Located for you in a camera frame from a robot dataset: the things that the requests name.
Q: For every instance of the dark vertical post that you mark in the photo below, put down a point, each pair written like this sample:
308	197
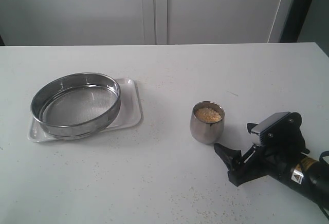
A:
295	21

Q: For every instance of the stainless steel cup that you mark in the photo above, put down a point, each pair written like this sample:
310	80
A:
207	133

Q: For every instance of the white plastic tray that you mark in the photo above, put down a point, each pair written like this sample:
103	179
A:
129	115

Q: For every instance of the yellow millet grains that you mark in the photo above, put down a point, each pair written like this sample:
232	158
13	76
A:
208	115

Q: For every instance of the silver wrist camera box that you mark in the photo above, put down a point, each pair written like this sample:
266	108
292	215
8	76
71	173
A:
261	131

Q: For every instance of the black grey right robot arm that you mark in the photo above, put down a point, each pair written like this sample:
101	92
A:
310	179

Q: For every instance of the round stainless steel sieve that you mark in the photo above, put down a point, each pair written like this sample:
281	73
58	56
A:
77	105

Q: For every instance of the white cabinet doors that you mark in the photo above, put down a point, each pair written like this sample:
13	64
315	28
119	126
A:
141	22

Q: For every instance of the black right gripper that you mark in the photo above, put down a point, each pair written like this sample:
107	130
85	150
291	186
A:
283	149

